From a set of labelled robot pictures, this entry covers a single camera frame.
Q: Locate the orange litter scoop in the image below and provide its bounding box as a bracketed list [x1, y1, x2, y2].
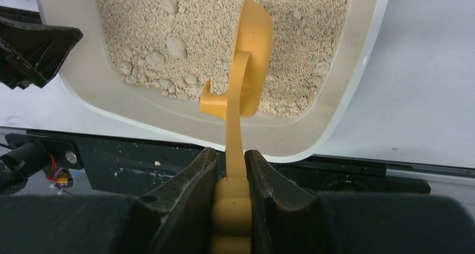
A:
[200, 0, 273, 253]

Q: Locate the white litter tray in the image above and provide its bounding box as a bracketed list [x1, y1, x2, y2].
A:
[37, 0, 388, 163]

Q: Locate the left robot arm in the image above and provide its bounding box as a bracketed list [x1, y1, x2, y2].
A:
[1, 7, 83, 195]

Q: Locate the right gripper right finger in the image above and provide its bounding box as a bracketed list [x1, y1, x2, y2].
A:
[245, 150, 474, 253]

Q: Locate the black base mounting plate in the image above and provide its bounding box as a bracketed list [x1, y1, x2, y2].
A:
[0, 127, 433, 197]

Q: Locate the tan cat litter pile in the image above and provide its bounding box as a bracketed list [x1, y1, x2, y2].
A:
[96, 0, 348, 118]

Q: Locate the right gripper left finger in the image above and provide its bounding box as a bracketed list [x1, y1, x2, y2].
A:
[1, 147, 219, 253]

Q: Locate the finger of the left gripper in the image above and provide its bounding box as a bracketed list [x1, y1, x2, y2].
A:
[1, 6, 83, 90]

